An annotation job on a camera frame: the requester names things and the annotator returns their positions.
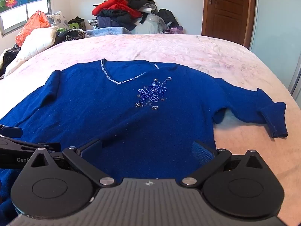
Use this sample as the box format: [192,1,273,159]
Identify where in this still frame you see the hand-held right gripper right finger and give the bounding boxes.
[180,141,270,187]

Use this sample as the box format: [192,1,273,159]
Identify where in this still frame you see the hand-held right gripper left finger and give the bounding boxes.
[24,138,118,189]

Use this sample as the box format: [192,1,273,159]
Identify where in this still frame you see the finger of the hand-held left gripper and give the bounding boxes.
[0,137,62,153]
[0,125,23,138]

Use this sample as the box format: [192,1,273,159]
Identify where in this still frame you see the blue beaded sweater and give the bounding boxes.
[0,58,288,219]

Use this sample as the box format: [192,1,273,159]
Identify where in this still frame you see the pile of clothes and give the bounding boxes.
[88,0,158,34]

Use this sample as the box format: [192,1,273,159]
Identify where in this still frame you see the dark patterned cloth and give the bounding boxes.
[0,44,22,79]

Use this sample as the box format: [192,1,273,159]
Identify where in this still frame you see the white quilted jacket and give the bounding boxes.
[4,26,58,76]

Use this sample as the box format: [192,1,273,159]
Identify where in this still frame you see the pink bed blanket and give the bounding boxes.
[0,33,301,219]

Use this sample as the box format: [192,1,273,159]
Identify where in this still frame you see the orange plastic bag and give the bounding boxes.
[15,10,51,47]

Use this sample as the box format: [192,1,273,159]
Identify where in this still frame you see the window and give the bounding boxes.
[0,0,52,37]

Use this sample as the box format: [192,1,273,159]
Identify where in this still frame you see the leopard print cloth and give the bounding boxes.
[56,29,90,44]

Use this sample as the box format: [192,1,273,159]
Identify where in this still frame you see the light blue towel blanket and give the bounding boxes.
[83,26,132,38]

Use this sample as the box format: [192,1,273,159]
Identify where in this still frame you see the floral pillow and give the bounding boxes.
[46,11,70,31]

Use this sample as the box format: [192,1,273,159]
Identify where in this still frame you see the green box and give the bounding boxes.
[56,22,80,32]

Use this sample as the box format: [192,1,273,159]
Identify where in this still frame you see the purple bag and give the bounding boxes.
[167,26,184,35]

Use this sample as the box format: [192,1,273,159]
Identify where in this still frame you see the small black bag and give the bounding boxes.
[68,16,85,28]

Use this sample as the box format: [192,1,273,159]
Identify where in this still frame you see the clear bag of bedding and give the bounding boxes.
[130,14,166,35]

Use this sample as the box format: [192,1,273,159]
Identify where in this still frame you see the black backpack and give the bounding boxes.
[157,9,180,29]

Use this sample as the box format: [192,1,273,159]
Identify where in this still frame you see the frosted glass wardrobe door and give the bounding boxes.
[249,0,301,97]

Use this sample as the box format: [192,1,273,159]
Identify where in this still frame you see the brown wooden door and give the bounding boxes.
[201,0,256,50]

